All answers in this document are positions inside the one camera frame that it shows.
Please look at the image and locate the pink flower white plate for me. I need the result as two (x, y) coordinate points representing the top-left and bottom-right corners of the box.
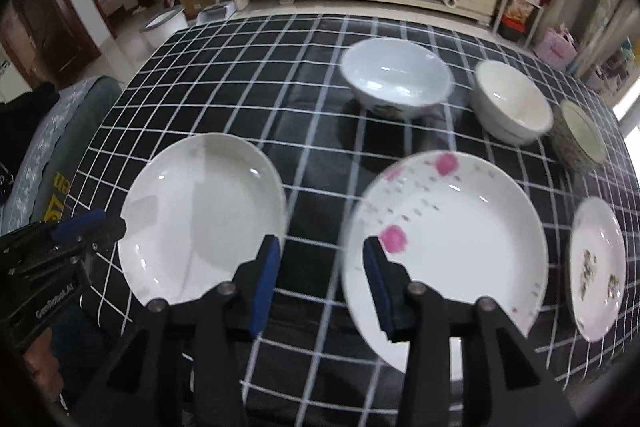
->
(341, 150), (549, 372)

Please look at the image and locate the bear print white plate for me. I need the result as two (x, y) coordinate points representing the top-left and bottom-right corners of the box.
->
(565, 197), (627, 343)

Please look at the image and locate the person left hand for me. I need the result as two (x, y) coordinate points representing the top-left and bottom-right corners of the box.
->
(23, 329), (64, 402)

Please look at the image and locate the grey sofa with cover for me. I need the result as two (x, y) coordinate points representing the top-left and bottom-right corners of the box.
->
(1, 76), (122, 234)

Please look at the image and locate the plain white plate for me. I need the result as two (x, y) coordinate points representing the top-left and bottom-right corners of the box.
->
(118, 133), (288, 305)

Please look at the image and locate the brown wooden door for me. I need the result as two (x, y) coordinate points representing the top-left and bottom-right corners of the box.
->
(11, 0), (100, 89)

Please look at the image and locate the white round bin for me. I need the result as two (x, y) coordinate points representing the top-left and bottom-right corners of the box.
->
(140, 6), (189, 48)

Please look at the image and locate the plain cream bowl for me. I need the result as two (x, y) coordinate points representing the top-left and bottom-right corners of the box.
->
(471, 60), (553, 146)

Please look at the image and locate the black white grid tablecloth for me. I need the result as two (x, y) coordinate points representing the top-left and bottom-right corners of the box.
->
(64, 14), (639, 426)

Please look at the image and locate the black floral patterned bowl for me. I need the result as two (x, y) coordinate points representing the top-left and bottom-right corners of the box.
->
(550, 100), (606, 174)

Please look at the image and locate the white bowl with flower print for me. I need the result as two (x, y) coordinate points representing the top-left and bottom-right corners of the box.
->
(340, 38), (454, 120)

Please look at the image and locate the pink gift bag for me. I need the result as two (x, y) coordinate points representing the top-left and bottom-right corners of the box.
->
(534, 25), (577, 70)

